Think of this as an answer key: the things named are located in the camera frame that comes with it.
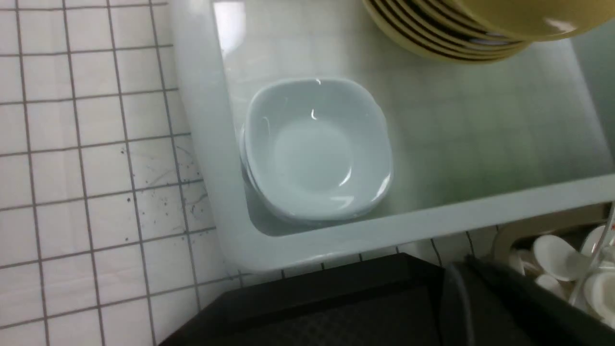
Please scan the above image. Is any yellow noodle bowl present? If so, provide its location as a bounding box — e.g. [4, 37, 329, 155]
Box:
[452, 0, 615, 41]

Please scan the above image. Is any white dish in tub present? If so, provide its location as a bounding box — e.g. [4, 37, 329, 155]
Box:
[243, 77, 394, 222]

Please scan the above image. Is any black serving tray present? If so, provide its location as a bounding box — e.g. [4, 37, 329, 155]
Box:
[161, 253, 615, 346]

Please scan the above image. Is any large translucent white tub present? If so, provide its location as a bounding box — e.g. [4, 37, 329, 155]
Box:
[169, 0, 614, 273]

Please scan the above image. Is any stack of yellow bowls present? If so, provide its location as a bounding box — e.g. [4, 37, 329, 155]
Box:
[361, 0, 534, 64]

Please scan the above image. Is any olive green spoon bin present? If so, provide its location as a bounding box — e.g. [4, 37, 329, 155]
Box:
[490, 203, 612, 264]

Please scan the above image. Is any pile of white spoons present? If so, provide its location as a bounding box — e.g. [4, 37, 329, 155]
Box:
[493, 224, 615, 328]

